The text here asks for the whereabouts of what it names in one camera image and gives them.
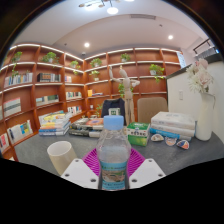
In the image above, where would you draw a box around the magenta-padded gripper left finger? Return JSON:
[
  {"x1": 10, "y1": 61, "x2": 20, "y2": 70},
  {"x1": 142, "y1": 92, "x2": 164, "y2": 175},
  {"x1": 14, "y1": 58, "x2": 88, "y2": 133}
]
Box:
[{"x1": 60, "y1": 148, "x2": 101, "y2": 190}]

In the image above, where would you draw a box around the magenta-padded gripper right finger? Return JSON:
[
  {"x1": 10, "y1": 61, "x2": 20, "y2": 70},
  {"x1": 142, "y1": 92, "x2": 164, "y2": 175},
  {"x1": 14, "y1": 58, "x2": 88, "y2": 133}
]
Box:
[{"x1": 127, "y1": 148, "x2": 167, "y2": 190}]

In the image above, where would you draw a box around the clear blue-capped water bottle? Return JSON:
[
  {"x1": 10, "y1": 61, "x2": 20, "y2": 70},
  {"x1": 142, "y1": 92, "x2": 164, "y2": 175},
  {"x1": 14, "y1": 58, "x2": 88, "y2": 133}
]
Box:
[{"x1": 96, "y1": 115, "x2": 132, "y2": 192}]

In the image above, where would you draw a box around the cream paper cup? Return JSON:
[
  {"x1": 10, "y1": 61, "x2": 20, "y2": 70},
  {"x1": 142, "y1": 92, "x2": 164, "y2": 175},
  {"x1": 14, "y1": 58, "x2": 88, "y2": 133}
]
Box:
[{"x1": 46, "y1": 140, "x2": 78, "y2": 177}]

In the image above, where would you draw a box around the small painted stone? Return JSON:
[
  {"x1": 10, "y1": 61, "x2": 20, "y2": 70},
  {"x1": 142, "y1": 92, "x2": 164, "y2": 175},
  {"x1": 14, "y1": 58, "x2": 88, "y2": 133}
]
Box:
[
  {"x1": 164, "y1": 136, "x2": 178, "y2": 147},
  {"x1": 150, "y1": 133, "x2": 165, "y2": 143},
  {"x1": 175, "y1": 139, "x2": 191, "y2": 150}
]

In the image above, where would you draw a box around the green tissue box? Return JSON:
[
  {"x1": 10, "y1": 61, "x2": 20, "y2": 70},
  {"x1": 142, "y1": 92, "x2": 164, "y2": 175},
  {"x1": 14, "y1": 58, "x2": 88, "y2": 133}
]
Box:
[{"x1": 126, "y1": 121, "x2": 151, "y2": 147}]

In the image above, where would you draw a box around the colourful book stack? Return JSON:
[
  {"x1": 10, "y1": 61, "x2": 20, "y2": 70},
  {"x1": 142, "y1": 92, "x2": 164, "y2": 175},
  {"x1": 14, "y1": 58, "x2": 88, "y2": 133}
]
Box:
[{"x1": 37, "y1": 110, "x2": 72, "y2": 137}]

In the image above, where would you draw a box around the tall white-green carton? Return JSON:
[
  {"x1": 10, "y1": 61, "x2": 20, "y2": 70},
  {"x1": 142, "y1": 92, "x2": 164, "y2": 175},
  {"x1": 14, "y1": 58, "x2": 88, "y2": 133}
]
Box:
[{"x1": 108, "y1": 107, "x2": 122, "y2": 117}]

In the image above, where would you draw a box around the dark blue chair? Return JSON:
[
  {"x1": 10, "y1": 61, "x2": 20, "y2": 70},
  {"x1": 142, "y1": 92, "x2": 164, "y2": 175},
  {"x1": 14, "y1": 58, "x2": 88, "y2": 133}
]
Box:
[{"x1": 100, "y1": 97, "x2": 127, "y2": 126}]

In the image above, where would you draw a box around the white pitcher vase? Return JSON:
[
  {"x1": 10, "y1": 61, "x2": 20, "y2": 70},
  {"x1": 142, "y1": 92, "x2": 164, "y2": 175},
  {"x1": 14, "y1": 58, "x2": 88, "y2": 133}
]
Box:
[{"x1": 194, "y1": 92, "x2": 216, "y2": 142}]

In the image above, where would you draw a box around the wooden artist mannequin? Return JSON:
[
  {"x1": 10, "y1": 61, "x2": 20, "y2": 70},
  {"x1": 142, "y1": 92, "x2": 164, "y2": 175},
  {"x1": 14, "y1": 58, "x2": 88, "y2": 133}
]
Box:
[{"x1": 108, "y1": 65, "x2": 141, "y2": 126}]

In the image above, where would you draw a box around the wooden shelf unit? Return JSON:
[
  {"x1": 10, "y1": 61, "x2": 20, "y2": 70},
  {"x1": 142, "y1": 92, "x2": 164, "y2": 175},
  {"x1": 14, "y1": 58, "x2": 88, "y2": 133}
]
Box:
[{"x1": 0, "y1": 42, "x2": 183, "y2": 161}]

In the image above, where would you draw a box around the pink and white flower bouquet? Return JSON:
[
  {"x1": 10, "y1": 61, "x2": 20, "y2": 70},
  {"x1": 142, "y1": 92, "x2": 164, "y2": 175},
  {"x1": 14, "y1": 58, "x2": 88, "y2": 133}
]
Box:
[{"x1": 185, "y1": 58, "x2": 214, "y2": 95}]

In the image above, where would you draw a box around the branched ceiling lamp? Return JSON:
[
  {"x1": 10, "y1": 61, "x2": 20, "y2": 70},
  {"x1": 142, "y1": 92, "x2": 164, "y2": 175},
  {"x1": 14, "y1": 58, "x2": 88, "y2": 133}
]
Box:
[{"x1": 78, "y1": 0, "x2": 136, "y2": 16}]

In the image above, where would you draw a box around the black track light rail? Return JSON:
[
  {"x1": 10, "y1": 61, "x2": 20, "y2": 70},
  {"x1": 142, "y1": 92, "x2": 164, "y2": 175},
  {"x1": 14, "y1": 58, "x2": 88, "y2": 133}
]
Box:
[{"x1": 192, "y1": 37, "x2": 218, "y2": 56}]

